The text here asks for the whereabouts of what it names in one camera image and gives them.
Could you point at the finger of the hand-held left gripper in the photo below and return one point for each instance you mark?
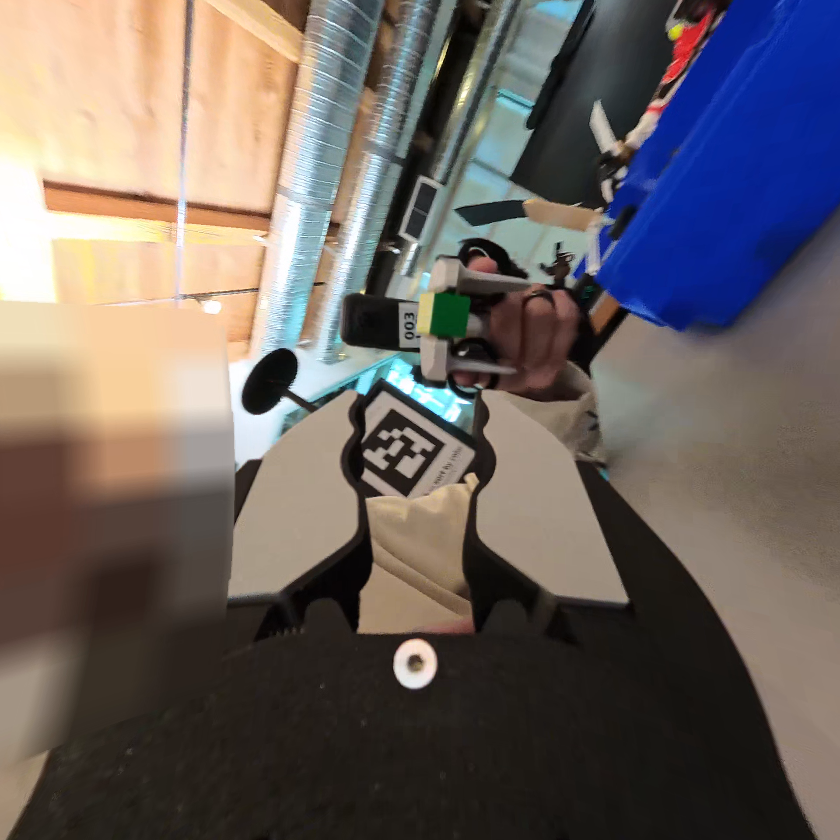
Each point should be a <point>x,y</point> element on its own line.
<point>436,358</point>
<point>453,275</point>

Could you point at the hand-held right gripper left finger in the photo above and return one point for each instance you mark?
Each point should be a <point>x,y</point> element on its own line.
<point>295,518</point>

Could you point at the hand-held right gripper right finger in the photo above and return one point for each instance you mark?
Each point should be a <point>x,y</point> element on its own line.
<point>544,518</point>

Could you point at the blue plastic bin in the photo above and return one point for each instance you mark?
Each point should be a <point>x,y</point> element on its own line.
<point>722,197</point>

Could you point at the person's left forearm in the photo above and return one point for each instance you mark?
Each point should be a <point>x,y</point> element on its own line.
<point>577,420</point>

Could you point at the white printed sign board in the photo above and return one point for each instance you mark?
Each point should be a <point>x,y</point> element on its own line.
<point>407,453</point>

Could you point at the black round disc stand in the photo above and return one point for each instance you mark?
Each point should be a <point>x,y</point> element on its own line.
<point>269,380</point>

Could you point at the person's cream sweatshirt torso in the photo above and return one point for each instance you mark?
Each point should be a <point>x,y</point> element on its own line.
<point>413,558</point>

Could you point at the silver ventilation duct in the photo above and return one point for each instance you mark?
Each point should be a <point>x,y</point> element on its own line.
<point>308,164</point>
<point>387,164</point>

